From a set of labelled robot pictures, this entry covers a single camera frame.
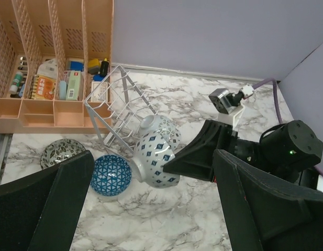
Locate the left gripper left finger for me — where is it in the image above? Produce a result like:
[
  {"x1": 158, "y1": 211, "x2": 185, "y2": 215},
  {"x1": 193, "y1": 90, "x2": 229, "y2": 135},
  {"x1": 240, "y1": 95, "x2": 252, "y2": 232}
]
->
[{"x1": 0, "y1": 151, "x2": 94, "y2": 250}]

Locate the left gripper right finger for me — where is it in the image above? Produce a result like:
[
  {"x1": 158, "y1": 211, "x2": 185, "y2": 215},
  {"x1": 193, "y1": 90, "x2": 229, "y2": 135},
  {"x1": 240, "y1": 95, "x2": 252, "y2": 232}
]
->
[{"x1": 213, "y1": 150, "x2": 323, "y2": 250}]

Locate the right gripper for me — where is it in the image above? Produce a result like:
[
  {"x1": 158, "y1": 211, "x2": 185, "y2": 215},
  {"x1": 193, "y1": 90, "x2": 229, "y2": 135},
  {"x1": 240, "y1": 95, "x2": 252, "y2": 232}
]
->
[{"x1": 163, "y1": 120, "x2": 255, "y2": 181}]

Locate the pink patterned bowl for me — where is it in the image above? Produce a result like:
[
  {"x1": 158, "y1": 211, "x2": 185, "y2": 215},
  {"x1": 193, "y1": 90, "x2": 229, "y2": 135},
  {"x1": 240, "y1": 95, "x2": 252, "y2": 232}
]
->
[{"x1": 138, "y1": 115, "x2": 182, "y2": 150}]

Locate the red lattice bowl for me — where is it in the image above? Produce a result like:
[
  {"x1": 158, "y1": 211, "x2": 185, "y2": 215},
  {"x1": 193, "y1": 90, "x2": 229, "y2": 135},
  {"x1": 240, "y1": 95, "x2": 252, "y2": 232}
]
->
[{"x1": 130, "y1": 131, "x2": 180, "y2": 189}]

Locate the black leaf pattern bowl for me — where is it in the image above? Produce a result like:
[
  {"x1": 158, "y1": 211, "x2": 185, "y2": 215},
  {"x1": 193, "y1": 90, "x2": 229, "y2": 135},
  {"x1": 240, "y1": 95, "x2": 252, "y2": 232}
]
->
[{"x1": 40, "y1": 139, "x2": 86, "y2": 169}]

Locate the dark blue triangle bowl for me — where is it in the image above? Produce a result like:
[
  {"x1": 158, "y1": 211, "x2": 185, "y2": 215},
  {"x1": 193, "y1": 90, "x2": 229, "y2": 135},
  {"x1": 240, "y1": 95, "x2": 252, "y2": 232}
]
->
[{"x1": 90, "y1": 154, "x2": 132, "y2": 197}]

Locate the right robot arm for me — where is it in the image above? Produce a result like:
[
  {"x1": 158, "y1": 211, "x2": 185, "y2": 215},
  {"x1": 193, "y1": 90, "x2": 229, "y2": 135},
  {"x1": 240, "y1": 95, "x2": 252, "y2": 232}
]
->
[{"x1": 163, "y1": 120, "x2": 323, "y2": 189}]

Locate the white label card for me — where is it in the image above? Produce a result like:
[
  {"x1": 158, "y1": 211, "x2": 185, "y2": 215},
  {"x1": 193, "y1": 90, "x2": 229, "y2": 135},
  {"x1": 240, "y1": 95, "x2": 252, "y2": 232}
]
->
[{"x1": 91, "y1": 81, "x2": 108, "y2": 102}]

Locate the orange packet in organizer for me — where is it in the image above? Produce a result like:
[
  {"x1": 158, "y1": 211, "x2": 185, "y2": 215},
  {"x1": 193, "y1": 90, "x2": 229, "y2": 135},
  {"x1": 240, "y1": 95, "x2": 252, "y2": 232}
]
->
[{"x1": 30, "y1": 59, "x2": 58, "y2": 100}]

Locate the yellow black tool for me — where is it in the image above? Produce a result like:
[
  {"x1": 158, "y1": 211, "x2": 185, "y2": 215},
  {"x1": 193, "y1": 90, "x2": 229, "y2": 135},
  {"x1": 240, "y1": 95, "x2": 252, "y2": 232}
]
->
[{"x1": 87, "y1": 58, "x2": 109, "y2": 77}]

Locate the green white box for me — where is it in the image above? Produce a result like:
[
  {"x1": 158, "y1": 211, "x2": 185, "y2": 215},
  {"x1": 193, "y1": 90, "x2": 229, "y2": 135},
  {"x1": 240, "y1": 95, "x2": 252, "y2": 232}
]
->
[{"x1": 63, "y1": 70, "x2": 83, "y2": 101}]

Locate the blue item in organizer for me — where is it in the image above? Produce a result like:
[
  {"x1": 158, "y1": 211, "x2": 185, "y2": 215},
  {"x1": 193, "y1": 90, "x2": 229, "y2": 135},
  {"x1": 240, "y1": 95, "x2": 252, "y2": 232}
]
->
[{"x1": 65, "y1": 60, "x2": 84, "y2": 72}]

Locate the orange plastic desk organizer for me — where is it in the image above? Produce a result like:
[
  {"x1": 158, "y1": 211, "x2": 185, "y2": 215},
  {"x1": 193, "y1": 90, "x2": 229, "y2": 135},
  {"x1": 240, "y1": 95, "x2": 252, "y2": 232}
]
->
[{"x1": 0, "y1": 1, "x2": 114, "y2": 134}]

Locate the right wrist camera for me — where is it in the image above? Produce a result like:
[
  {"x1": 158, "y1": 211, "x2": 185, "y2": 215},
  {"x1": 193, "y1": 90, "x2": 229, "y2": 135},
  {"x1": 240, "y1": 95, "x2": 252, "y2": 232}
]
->
[{"x1": 208, "y1": 85, "x2": 254, "y2": 128}]

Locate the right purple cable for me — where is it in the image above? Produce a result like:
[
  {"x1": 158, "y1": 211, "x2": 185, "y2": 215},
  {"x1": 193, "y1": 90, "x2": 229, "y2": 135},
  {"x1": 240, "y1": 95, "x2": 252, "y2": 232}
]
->
[{"x1": 251, "y1": 77, "x2": 323, "y2": 178}]

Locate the white wire dish rack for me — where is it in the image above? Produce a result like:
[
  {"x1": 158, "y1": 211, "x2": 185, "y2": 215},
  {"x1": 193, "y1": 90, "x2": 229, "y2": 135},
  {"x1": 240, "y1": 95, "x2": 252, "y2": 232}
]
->
[{"x1": 84, "y1": 65, "x2": 159, "y2": 158}]

